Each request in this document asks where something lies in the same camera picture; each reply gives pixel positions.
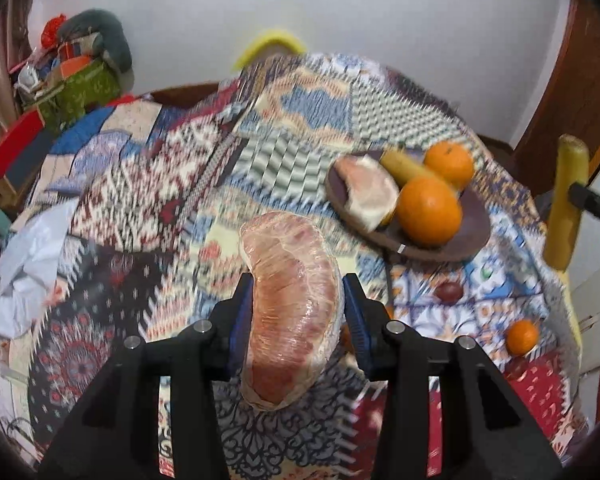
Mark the wooden bed footboard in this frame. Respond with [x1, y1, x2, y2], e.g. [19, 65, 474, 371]
[135, 82, 227, 109]

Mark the pomelo wedge with rind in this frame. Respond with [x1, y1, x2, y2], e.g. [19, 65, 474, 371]
[336, 155, 401, 234]

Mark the peeled pomelo segment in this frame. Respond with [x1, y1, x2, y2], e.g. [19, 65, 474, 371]
[238, 211, 342, 411]

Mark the purple round plate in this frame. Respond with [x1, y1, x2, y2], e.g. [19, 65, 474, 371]
[325, 150, 492, 263]

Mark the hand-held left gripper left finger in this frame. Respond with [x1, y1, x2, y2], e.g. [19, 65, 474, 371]
[37, 272, 256, 480]

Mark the orange box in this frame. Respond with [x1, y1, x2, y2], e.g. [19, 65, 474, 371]
[55, 55, 94, 79]

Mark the small brown date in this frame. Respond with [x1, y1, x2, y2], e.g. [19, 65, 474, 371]
[436, 282, 465, 305]

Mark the white crumpled cloth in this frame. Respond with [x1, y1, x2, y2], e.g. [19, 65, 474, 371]
[0, 195, 81, 339]

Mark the yellow-green banana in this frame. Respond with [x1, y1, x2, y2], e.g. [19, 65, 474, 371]
[380, 147, 457, 192]
[543, 135, 591, 272]

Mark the large orange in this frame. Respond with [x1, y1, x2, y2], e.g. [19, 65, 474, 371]
[424, 142, 475, 191]
[396, 176, 464, 247]

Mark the red plastic bag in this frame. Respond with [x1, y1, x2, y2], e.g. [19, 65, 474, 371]
[41, 15, 69, 47]

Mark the patchwork patterned blanket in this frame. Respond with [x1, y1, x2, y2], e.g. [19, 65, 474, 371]
[0, 50, 589, 480]

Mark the brown wooden door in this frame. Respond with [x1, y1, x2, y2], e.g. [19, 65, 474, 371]
[510, 0, 600, 197]

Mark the striped brown curtain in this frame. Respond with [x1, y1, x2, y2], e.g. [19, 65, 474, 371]
[0, 0, 42, 171]

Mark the small orange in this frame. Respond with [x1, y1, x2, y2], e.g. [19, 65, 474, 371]
[339, 305, 395, 353]
[506, 320, 540, 358]

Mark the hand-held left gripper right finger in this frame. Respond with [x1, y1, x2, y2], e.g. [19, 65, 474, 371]
[341, 272, 564, 480]

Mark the red box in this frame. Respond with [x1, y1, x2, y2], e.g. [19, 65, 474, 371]
[0, 110, 47, 179]

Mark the green patterned box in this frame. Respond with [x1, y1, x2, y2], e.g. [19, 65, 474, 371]
[22, 57, 121, 129]

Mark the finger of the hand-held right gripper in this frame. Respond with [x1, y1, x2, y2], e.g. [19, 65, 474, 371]
[569, 182, 600, 235]

